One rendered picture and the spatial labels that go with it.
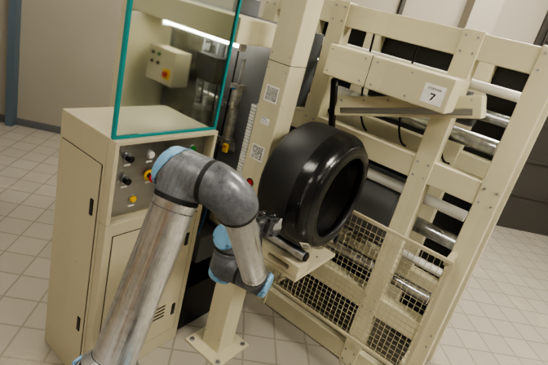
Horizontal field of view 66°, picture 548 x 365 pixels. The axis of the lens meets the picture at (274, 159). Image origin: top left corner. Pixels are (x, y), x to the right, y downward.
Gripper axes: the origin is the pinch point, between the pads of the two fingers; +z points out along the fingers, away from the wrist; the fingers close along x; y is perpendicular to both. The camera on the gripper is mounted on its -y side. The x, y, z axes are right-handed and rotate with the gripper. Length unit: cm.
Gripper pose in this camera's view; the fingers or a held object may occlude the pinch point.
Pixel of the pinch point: (278, 226)
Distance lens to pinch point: 178.8
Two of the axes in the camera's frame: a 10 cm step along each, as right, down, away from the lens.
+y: 3.1, -9.2, -2.2
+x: -7.7, -3.8, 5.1
